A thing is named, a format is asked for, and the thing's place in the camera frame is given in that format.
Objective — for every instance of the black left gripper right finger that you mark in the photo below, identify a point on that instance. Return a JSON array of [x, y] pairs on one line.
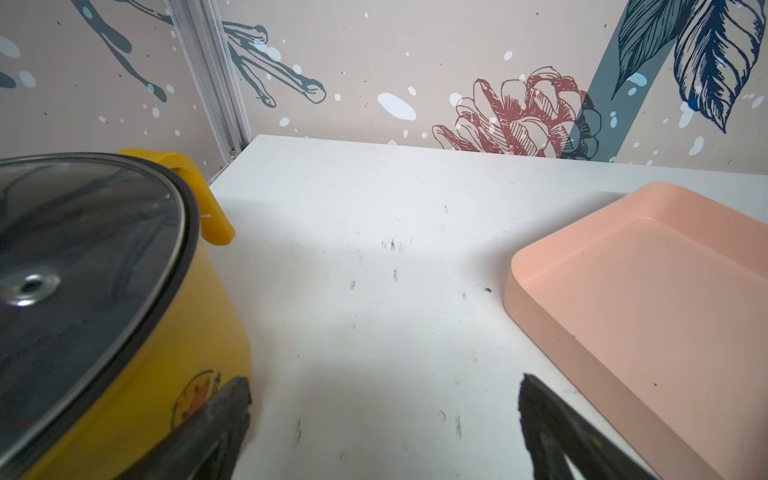
[[561, 442]]

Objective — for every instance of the yellow electric cooking pot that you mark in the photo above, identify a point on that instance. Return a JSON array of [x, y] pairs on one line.
[[115, 325]]

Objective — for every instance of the pink plastic storage tray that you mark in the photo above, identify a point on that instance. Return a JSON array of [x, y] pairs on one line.
[[655, 308]]

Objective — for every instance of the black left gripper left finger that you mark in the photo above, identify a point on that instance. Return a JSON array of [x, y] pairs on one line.
[[207, 445]]

